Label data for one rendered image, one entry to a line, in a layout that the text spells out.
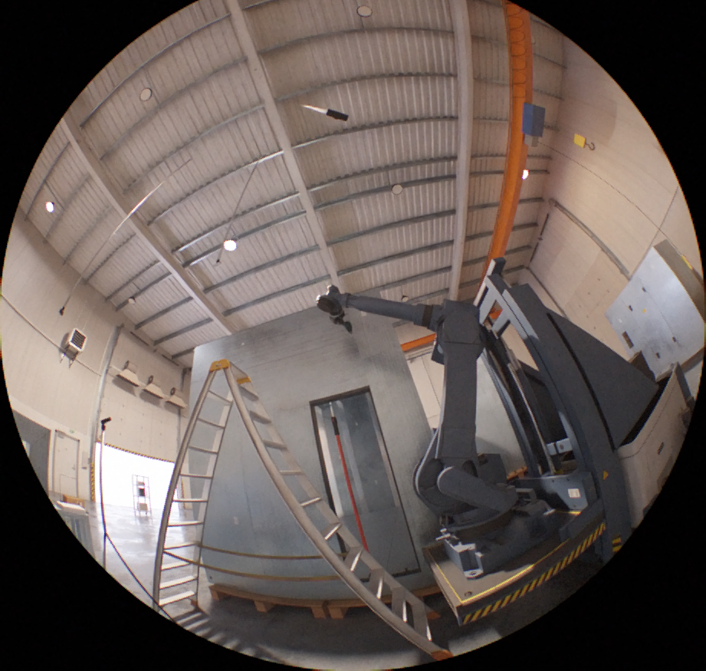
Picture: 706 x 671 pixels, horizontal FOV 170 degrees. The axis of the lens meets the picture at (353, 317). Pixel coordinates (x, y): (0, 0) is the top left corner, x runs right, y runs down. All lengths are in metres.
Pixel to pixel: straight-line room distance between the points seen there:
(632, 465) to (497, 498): 0.91
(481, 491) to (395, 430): 1.11
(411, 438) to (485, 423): 3.92
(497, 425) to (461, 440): 4.63
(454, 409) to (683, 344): 5.15
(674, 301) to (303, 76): 8.78
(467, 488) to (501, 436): 4.74
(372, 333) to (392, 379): 0.52
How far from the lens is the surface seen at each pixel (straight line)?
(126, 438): 11.69
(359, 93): 6.89
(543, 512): 1.54
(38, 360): 10.73
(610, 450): 1.57
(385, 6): 7.49
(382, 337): 2.34
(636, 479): 1.77
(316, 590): 2.53
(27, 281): 11.44
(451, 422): 1.23
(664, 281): 5.54
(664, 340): 5.85
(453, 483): 1.13
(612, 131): 10.51
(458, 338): 1.40
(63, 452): 10.64
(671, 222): 9.82
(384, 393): 2.12
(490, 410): 5.84
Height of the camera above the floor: 1.40
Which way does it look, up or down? 36 degrees up
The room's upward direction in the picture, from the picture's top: 16 degrees counter-clockwise
